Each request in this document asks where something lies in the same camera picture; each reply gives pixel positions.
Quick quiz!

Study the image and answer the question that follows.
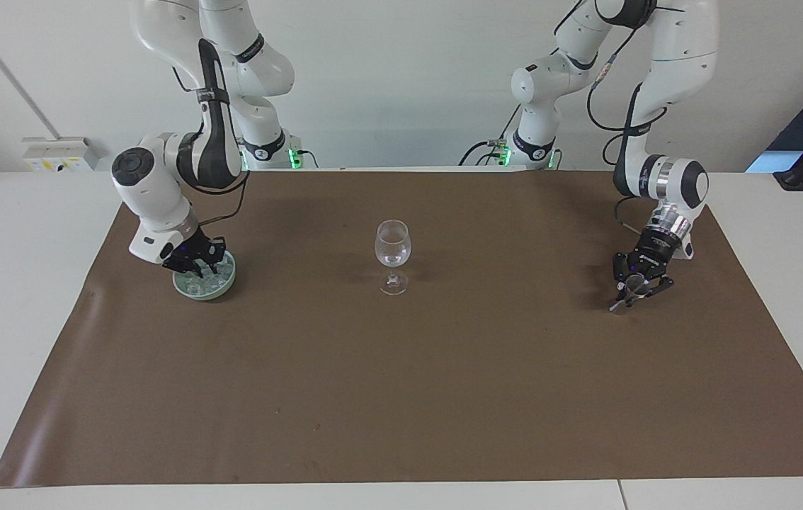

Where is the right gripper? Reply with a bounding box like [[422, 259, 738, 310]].
[[161, 234, 227, 278]]

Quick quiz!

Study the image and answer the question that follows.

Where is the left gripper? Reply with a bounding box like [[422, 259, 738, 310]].
[[609, 229, 680, 313]]

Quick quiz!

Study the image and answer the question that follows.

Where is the clear wine glass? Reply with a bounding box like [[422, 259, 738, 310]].
[[374, 220, 413, 296]]

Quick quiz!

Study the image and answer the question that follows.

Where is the pale green bowl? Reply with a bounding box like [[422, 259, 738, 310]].
[[172, 248, 237, 301]]

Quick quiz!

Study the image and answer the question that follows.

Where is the white socket box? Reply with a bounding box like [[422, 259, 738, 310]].
[[21, 136, 100, 173]]

